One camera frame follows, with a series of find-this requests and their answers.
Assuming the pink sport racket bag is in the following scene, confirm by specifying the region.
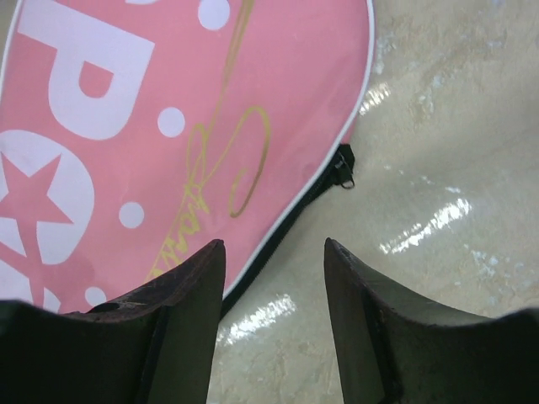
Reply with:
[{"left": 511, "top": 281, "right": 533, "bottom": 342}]
[{"left": 1, "top": 1, "right": 375, "bottom": 313}]

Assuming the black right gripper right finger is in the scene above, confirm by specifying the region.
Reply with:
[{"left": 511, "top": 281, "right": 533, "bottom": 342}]
[{"left": 323, "top": 239, "right": 538, "bottom": 403}]

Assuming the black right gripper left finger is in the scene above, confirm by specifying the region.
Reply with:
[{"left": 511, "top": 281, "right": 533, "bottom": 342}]
[{"left": 1, "top": 240, "right": 226, "bottom": 403}]

